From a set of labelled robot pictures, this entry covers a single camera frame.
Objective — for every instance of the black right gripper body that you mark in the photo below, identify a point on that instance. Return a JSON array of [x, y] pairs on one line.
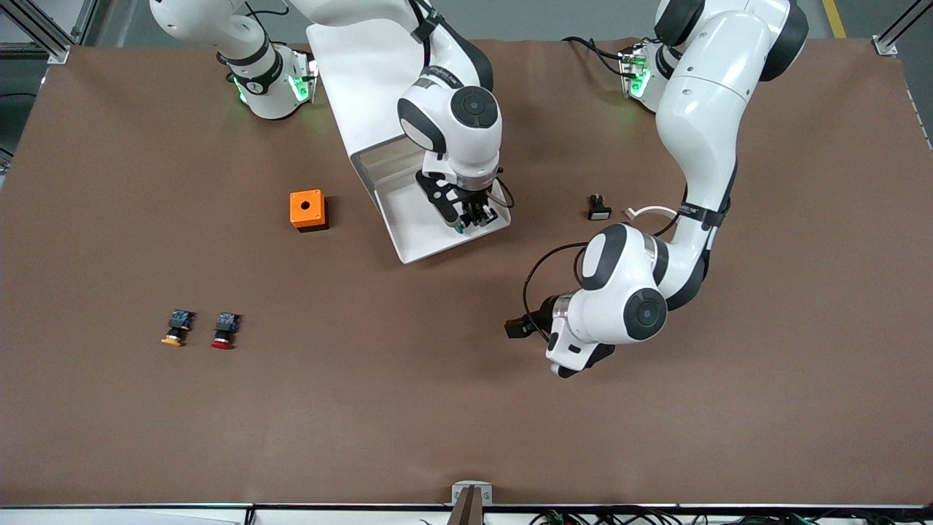
[[476, 202]]

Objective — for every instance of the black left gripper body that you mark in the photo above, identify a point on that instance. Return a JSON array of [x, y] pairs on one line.
[[541, 315]]

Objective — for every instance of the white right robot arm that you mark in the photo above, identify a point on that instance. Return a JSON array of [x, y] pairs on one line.
[[474, 149]]

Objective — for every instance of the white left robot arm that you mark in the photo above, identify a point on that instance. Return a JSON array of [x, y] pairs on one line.
[[700, 109]]

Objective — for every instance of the red mushroom push button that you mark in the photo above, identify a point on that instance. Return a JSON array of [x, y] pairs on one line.
[[226, 326]]

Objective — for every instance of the yellow mushroom push button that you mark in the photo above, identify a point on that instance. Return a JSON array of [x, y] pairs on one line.
[[177, 323]]

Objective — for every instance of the brown table cover mat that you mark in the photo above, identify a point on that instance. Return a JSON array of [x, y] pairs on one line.
[[466, 408]]

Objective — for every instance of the black switch with white face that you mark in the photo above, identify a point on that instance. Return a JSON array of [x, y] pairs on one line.
[[599, 211]]

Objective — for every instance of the white curved plastic bracket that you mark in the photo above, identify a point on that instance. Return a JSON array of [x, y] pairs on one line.
[[633, 213]]

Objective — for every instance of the orange button enclosure box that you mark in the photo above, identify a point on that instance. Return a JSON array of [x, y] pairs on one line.
[[306, 208]]

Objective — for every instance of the aluminium frame post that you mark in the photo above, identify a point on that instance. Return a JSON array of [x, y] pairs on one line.
[[885, 45], [57, 52]]

